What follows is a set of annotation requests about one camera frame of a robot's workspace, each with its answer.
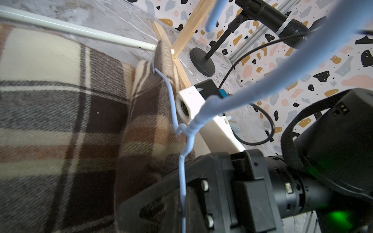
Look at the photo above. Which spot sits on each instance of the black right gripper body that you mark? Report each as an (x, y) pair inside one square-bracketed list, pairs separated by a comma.
[(244, 192)]

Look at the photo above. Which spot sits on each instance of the light blue wire hanger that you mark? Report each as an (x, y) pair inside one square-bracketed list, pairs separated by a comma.
[(340, 70)]

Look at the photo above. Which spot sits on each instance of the brown plaid scarf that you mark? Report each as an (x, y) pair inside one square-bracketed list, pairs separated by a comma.
[(81, 132)]

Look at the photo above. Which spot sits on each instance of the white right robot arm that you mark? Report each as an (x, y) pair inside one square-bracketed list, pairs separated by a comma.
[(326, 166)]

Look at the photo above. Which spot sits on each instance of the black microphone on stand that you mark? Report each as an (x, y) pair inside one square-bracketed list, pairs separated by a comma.
[(290, 31)]

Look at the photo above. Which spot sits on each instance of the wooden clothes rack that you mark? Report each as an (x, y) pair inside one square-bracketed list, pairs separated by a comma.
[(114, 17)]

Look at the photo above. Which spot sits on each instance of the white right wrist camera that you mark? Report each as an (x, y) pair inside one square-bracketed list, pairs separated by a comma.
[(196, 106)]

